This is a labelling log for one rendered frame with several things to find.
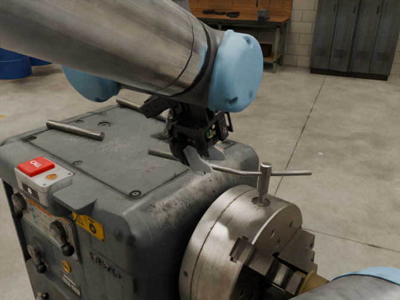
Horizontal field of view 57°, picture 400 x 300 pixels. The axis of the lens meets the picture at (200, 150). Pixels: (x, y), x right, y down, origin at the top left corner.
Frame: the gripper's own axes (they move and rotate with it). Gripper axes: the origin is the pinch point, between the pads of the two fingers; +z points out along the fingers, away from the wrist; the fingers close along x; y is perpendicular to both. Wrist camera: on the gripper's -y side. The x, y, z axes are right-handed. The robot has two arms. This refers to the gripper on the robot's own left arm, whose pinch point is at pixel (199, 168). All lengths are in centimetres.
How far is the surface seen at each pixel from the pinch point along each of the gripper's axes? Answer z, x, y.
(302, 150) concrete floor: 216, 217, -97
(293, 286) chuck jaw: 21.2, -2.6, 19.6
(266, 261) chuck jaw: 13.7, -4.2, 15.5
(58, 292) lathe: 40, -30, -39
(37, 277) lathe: 42, -31, -51
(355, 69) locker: 303, 513, -154
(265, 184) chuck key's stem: 8.0, 7.8, 8.7
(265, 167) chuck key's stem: 4.6, 9.1, 8.3
